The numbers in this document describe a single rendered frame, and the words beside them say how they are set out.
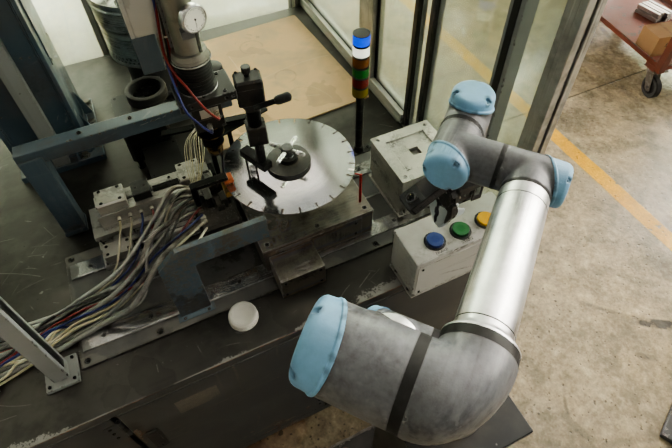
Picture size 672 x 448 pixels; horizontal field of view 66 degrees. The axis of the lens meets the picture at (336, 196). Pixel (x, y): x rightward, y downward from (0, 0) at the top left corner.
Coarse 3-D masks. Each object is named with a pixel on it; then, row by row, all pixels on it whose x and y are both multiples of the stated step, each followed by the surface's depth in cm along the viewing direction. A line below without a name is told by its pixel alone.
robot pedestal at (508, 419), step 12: (504, 408) 108; (516, 408) 108; (492, 420) 107; (504, 420) 107; (516, 420) 107; (372, 432) 175; (384, 432) 128; (480, 432) 105; (492, 432) 105; (504, 432) 105; (516, 432) 105; (528, 432) 105; (348, 444) 173; (360, 444) 172; (372, 444) 151; (384, 444) 133; (396, 444) 120; (408, 444) 104; (444, 444) 104; (456, 444) 104; (468, 444) 104; (480, 444) 104; (492, 444) 104; (504, 444) 104
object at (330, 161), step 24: (288, 120) 138; (312, 120) 138; (240, 144) 132; (312, 144) 132; (336, 144) 132; (240, 168) 127; (312, 168) 126; (336, 168) 126; (240, 192) 122; (264, 192) 122; (288, 192) 121; (312, 192) 121; (336, 192) 121
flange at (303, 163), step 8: (272, 152) 129; (280, 152) 127; (272, 160) 127; (288, 160) 125; (296, 160) 126; (304, 160) 127; (272, 168) 125; (280, 168) 125; (288, 168) 125; (296, 168) 125; (304, 168) 125; (280, 176) 124; (288, 176) 124; (296, 176) 124
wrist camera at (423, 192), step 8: (424, 176) 101; (416, 184) 101; (424, 184) 100; (432, 184) 99; (408, 192) 100; (416, 192) 100; (424, 192) 99; (432, 192) 98; (440, 192) 99; (400, 200) 101; (408, 200) 100; (416, 200) 99; (424, 200) 98; (432, 200) 99; (408, 208) 99; (416, 208) 99
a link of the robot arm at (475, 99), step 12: (468, 84) 87; (480, 84) 87; (456, 96) 85; (468, 96) 85; (480, 96) 85; (492, 96) 85; (456, 108) 86; (468, 108) 84; (480, 108) 84; (492, 108) 86; (480, 120) 85
